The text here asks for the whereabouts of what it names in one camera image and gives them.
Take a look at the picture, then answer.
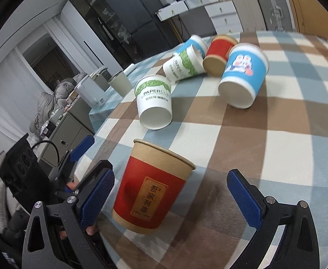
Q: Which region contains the blue paper cup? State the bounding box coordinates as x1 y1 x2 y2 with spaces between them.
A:
218 43 269 109
173 35 208 58

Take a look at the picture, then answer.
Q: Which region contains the silver suitcase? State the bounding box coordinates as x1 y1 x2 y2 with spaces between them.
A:
258 0 293 32

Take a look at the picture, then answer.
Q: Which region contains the near blue paper cup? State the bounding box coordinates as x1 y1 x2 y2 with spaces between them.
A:
218 43 269 109

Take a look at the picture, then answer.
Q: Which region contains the black refrigerator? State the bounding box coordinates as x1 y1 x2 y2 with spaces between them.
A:
107 0 179 58

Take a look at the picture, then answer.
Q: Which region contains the red paper cup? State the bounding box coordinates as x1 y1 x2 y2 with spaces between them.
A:
203 35 238 77
112 139 196 234

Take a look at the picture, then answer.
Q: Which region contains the beige tumbler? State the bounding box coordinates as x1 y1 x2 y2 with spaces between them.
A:
108 71 132 97

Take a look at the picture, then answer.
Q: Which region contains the far green white paper cup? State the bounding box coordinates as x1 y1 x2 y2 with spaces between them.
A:
163 45 206 82

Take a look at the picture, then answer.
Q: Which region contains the plaid tablecloth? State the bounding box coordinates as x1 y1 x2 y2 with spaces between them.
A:
76 32 328 268

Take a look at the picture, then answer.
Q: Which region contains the black cable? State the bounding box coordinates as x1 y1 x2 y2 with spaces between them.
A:
30 140 62 165

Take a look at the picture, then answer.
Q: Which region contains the white drawer dresser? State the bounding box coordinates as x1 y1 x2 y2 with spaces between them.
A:
156 0 243 37

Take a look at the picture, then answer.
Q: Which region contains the wooden door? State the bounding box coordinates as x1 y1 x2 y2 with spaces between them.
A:
289 0 328 40

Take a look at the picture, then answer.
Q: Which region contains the green white paper cup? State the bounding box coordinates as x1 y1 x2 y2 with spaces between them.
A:
134 75 172 130
163 45 206 82

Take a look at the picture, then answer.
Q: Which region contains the person's left hand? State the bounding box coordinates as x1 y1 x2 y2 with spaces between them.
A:
58 182 99 240

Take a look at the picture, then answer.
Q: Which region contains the white suitcase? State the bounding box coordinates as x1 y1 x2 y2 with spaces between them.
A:
232 0 267 32

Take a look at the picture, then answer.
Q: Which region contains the dark glass cabinet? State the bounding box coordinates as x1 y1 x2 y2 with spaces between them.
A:
70 0 141 68

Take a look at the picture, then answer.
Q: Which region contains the white appliance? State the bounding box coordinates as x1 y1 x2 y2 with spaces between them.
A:
75 75 108 109

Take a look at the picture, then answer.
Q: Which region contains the far blue paper cup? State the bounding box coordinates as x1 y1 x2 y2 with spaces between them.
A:
173 35 208 58

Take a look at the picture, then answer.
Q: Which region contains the near green white paper cup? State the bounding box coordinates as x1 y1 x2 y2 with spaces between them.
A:
134 75 172 130

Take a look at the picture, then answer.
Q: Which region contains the grey metal cabinet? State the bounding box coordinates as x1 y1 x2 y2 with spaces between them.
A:
39 97 94 166

